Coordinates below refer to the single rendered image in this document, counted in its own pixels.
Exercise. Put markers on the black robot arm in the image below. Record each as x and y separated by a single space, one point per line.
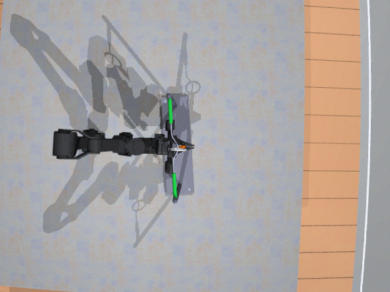
66 143

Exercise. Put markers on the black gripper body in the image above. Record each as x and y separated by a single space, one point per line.
170 153

